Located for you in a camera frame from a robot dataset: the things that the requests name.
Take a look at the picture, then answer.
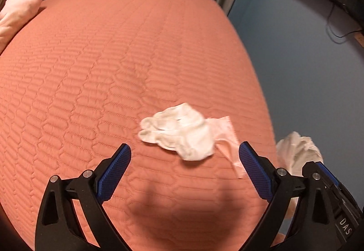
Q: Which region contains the pink pillow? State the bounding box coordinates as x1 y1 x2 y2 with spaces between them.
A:
0 0 45 53

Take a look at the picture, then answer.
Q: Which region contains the white sock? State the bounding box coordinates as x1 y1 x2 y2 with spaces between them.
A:
138 102 214 162

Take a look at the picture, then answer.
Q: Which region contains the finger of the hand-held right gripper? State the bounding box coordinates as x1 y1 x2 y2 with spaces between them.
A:
316 161 342 189

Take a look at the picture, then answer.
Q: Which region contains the pale pink cloth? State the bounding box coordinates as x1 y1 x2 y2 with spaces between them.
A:
205 116 245 179

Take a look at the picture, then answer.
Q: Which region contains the white plastic bag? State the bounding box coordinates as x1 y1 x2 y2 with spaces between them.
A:
275 131 325 221

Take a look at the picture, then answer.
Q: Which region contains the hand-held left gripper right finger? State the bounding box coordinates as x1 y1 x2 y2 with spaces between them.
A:
238 141 343 251

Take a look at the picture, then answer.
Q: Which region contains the orange quilted bedspread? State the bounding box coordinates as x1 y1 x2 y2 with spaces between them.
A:
0 0 278 251

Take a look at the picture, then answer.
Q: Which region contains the black cable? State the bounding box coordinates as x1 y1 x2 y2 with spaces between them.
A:
325 3 361 39

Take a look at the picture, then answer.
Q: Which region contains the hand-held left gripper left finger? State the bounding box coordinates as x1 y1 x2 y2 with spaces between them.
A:
35 143 132 251

